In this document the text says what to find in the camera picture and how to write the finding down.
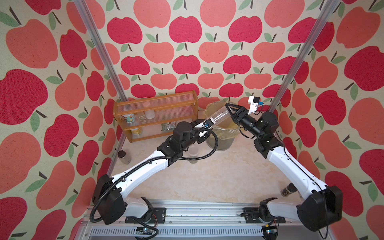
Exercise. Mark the small glass jar on shelf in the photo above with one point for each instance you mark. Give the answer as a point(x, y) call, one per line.
point(142, 117)

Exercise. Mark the small black lid spice jar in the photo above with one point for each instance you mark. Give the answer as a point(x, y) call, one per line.
point(124, 157)

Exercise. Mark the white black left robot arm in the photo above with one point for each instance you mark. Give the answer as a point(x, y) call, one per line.
point(110, 198)

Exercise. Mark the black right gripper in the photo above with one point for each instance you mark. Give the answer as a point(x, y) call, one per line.
point(241, 114)

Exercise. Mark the aluminium frame post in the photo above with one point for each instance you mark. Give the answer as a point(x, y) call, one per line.
point(327, 10)
point(90, 24)

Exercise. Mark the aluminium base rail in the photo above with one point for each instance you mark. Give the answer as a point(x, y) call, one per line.
point(199, 221)

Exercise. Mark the white bottle on shelf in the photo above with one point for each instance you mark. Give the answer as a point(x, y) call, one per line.
point(150, 114)

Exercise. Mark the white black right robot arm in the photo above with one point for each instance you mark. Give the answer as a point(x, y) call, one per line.
point(322, 205)

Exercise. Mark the wooden spice rack shelf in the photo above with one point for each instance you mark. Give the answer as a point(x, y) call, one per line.
point(177, 107)

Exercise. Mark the right aluminium frame post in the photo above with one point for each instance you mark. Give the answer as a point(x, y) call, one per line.
point(327, 10)

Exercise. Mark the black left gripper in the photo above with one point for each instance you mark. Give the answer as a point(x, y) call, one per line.
point(203, 138)

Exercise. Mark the yellow plastic bin liner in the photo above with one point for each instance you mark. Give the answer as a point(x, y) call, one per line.
point(226, 129)

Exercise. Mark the clear plastic jar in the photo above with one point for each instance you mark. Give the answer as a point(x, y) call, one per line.
point(220, 116)

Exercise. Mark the dark spice jar right side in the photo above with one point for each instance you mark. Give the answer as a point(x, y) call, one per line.
point(288, 190)

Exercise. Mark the clear jar with mung beans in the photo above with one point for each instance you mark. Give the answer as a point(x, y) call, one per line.
point(193, 151)

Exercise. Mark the green label cup on shelf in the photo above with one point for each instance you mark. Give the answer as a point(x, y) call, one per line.
point(129, 118)

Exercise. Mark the yellow container lower shelf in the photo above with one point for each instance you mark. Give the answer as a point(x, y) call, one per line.
point(136, 131)

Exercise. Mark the packet on lower shelf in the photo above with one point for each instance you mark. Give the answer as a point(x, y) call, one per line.
point(168, 126)

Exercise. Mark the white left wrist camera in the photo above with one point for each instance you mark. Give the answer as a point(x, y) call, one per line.
point(208, 124)

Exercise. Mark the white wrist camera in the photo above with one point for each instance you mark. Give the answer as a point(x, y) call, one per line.
point(254, 103)
point(208, 124)

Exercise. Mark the left aluminium frame post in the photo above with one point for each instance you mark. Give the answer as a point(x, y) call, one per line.
point(90, 24)

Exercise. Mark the metal mesh trash bin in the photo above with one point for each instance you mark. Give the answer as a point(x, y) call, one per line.
point(223, 145)

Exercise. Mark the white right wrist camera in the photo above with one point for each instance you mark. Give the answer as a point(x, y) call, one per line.
point(254, 103)

